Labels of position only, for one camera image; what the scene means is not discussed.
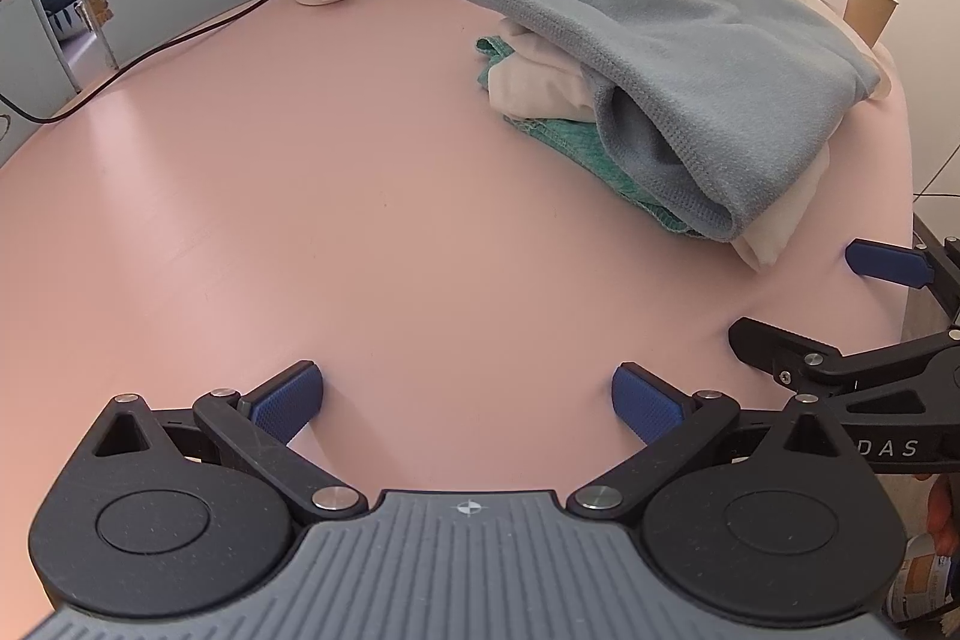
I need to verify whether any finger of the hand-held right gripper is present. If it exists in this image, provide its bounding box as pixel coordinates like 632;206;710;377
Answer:
845;239;960;292
729;316;960;397

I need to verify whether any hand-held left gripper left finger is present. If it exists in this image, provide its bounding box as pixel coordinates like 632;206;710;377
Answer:
91;360;368;525

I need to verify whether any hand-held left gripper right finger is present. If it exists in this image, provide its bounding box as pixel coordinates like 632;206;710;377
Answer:
566;362;845;525

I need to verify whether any light blue sweater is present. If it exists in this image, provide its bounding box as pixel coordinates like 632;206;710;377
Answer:
448;0;882;244

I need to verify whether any green t-shirt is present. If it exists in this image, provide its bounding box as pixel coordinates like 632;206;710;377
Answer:
474;34;706;236

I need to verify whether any white garment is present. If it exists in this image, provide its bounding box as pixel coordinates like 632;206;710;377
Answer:
487;21;832;272

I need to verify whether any person's right hand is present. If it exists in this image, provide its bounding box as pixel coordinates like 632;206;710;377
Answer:
926;476;960;555

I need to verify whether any brown paper cup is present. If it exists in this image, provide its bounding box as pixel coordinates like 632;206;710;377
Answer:
842;0;899;45

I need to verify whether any black power cable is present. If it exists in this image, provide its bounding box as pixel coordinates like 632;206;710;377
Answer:
0;0;412;124

